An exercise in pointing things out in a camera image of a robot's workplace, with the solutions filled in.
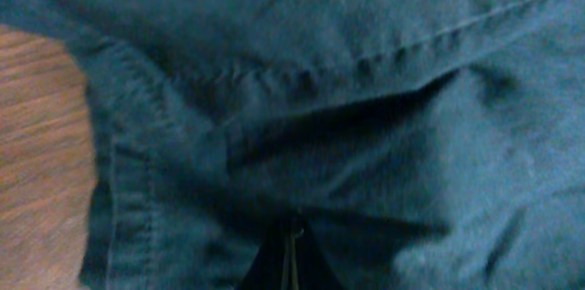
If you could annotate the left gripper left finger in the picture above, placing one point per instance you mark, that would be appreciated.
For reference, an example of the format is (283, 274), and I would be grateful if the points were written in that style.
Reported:
(269, 268)

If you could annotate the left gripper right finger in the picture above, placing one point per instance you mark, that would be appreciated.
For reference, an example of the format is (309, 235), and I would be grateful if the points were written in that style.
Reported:
(310, 270)

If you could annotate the navy blue shorts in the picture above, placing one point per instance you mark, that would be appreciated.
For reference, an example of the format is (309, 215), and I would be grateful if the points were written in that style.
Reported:
(427, 144)

